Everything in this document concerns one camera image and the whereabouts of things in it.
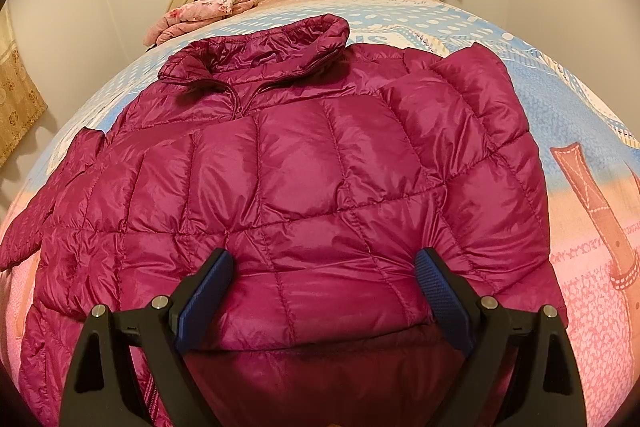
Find pink pillow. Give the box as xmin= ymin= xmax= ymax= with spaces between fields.
xmin=144 ymin=0 xmax=258 ymax=48

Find beige floral curtain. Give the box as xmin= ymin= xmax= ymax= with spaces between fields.
xmin=0 ymin=4 xmax=48 ymax=168

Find magenta puffer jacket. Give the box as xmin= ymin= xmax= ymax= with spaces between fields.
xmin=0 ymin=13 xmax=568 ymax=427

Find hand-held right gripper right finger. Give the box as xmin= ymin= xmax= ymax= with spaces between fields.
xmin=414 ymin=247 xmax=587 ymax=427

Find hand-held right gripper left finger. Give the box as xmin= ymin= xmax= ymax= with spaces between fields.
xmin=59 ymin=248 xmax=236 ymax=427

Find printed blue pink bed sheet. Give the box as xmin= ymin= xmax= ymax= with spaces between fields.
xmin=0 ymin=0 xmax=640 ymax=427

